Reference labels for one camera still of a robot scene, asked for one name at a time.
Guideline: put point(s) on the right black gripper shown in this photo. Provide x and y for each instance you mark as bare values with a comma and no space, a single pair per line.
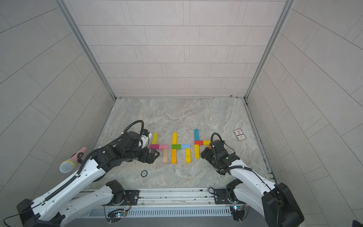
209,151

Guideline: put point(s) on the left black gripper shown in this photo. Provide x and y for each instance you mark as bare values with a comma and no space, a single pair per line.
146,158

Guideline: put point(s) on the magenta block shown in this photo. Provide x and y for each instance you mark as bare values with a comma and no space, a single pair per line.
154,146

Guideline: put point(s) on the pink block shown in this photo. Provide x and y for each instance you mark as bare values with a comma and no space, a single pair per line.
163,147

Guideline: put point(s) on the tan wooden block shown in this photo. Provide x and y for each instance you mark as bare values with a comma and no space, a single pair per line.
165,156

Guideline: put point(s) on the yellow block diagonal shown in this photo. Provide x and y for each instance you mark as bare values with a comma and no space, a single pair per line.
196,151

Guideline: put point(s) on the yellow block short vertical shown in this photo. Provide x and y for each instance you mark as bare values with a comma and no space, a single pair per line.
188,155

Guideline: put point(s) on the light blue block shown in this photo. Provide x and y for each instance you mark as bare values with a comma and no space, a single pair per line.
185,146

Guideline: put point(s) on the teal block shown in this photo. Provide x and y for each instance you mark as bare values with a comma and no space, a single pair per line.
196,134

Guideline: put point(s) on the green block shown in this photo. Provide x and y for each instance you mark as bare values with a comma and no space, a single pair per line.
176,146

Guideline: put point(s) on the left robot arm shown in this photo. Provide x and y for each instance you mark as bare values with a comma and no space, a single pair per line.
93,168

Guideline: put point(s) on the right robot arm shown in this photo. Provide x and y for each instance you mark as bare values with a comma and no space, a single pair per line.
275,202

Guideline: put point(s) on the small printed card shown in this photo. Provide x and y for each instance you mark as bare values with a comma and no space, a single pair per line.
239,134

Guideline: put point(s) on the right circuit board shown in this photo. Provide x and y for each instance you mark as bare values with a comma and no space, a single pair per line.
238,213

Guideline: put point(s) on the circuit board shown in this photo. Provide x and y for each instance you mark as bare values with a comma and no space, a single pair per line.
116,215
238,213

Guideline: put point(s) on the left circuit board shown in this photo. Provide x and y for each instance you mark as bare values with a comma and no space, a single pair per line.
116,215

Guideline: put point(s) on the pink microphone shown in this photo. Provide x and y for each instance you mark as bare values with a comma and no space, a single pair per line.
68,165

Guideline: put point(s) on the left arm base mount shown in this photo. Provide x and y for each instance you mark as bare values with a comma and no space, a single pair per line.
129,197

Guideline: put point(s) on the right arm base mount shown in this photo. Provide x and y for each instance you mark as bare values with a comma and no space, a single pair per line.
220,196

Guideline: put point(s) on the aluminium rail frame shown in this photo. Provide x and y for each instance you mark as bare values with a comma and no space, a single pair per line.
175,197

